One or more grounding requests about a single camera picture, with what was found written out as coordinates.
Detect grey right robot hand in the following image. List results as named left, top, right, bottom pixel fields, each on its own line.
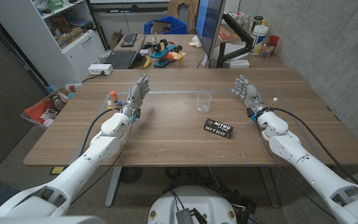
left=231, top=74, right=270, bottom=118

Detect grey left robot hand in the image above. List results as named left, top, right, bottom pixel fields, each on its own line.
left=121, top=73, right=151, bottom=119

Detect clear plastic measuring cup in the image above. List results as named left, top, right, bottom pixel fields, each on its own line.
left=196, top=91, right=213, bottom=114

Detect red cup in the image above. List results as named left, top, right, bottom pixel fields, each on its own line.
left=267, top=35, right=280, bottom=48

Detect small white box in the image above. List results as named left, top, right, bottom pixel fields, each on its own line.
left=228, top=59, right=250, bottom=69

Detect black laptop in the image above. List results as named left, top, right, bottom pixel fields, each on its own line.
left=103, top=34, right=147, bottom=70

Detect white power strip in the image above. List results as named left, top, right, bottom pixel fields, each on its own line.
left=88, top=63, right=114, bottom=76

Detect clear glass jar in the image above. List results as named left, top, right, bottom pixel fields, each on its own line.
left=260, top=42, right=275, bottom=59

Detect black Nitro box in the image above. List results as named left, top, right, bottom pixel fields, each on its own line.
left=203, top=118, right=234, bottom=139

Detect colourful toy plane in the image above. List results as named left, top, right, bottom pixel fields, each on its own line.
left=150, top=39, right=186, bottom=68

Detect white canister with label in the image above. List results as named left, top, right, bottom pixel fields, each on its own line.
left=249, top=24, right=269, bottom=57

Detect black keyboard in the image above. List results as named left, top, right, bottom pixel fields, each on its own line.
left=120, top=32, right=139, bottom=48

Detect small cardboard box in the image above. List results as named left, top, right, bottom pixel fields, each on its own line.
left=110, top=29, right=124, bottom=49

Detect orange flat boxes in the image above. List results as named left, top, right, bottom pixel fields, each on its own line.
left=218, top=25, right=242, bottom=43

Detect dark-lidded bottle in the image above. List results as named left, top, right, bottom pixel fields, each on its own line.
left=252, top=16, right=264, bottom=32

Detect white figurine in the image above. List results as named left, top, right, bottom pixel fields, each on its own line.
left=188, top=35, right=202, bottom=49

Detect blue plastic bin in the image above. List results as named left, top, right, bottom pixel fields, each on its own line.
left=144, top=14, right=188, bottom=35

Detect black computer monitor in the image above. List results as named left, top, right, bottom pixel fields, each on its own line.
left=195, top=0, right=226, bottom=60

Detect clear bin with snacks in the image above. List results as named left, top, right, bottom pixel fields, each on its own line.
left=20, top=82, right=83, bottom=129

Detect grey table leg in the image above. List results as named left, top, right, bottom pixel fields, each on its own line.
left=259, top=167, right=281, bottom=208
left=104, top=167, right=122, bottom=208

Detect white shelf cabinet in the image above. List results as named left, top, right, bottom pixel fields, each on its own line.
left=0, top=0, right=107, bottom=88

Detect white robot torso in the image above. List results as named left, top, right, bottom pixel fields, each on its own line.
left=147, top=185, right=238, bottom=224

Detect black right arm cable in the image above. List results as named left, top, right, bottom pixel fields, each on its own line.
left=270, top=107, right=358, bottom=187

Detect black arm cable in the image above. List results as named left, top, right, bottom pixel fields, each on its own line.
left=78, top=108, right=119, bottom=156
left=270, top=107, right=358, bottom=187

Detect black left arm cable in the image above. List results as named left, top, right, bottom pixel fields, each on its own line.
left=78, top=108, right=119, bottom=156

